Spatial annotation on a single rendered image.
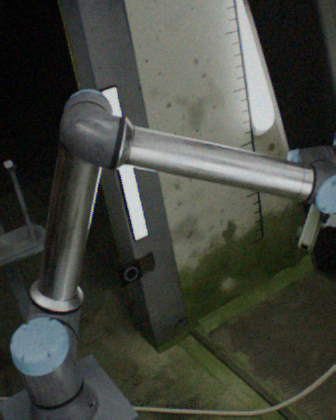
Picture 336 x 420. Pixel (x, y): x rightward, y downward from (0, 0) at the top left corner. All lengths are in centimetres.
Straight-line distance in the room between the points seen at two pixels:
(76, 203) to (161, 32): 94
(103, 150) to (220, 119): 121
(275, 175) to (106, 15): 99
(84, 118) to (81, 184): 21
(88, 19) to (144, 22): 22
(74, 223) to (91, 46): 78
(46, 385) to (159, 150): 65
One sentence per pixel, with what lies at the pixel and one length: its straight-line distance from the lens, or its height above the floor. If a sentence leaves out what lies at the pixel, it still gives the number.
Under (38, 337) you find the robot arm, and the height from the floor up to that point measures 91.
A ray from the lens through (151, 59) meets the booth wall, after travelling 203.
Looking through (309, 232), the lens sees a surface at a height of 88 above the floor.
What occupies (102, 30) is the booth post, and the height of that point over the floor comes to 148.
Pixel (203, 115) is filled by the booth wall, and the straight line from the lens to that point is 220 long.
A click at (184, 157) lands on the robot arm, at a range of 113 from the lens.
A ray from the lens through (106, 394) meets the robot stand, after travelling 156.
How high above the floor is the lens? 175
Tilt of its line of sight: 26 degrees down
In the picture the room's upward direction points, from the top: 11 degrees counter-clockwise
